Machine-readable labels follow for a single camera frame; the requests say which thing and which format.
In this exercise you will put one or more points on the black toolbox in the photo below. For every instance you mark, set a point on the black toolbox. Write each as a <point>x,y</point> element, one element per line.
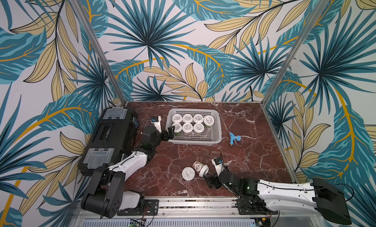
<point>113,138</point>

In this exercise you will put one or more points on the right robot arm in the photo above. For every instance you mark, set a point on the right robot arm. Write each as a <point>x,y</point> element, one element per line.
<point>260,197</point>

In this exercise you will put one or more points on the white yogurt cup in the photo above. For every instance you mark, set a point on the white yogurt cup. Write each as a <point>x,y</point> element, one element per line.
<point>187,128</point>
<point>187,118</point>
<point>198,118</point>
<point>198,128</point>
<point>208,121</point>
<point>200,168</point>
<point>177,128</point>
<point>177,118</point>
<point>188,173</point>

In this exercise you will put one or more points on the right aluminium corner post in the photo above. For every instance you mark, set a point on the right aluminium corner post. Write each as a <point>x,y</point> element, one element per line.
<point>316,12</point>

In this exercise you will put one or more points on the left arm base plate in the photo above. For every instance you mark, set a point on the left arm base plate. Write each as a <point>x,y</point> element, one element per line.
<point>145,208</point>

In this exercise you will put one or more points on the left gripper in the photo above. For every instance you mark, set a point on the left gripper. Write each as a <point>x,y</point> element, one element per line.
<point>171,133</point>

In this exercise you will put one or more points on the left aluminium corner post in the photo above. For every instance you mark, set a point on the left aluminium corner post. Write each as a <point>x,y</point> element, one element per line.
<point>84,19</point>

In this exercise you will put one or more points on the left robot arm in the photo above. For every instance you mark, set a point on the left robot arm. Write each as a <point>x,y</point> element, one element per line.
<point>105,195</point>

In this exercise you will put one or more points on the aluminium corner post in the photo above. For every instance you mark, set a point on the aluminium corner post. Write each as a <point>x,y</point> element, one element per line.
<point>316,12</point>
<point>84,19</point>

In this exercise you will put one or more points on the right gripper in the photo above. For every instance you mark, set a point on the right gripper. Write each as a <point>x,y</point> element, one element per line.
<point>216,178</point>

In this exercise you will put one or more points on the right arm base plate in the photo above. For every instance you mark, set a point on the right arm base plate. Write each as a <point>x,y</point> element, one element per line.
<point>248,208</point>

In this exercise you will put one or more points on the aluminium rail frame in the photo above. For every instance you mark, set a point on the aluminium rail frame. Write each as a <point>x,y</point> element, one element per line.
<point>196,212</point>

